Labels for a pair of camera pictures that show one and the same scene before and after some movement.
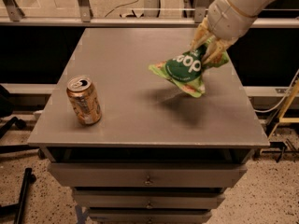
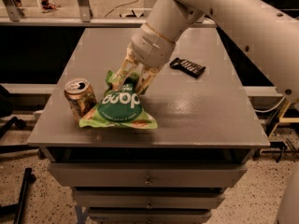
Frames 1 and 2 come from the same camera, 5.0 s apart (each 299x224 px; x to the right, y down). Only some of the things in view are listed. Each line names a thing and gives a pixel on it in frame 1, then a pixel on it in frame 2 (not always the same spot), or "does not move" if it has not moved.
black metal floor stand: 18,209 does not move
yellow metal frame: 287,119 does not move
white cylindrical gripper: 228,20 to 151,48
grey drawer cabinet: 158,155 does not move
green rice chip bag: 185,68 to 120,105
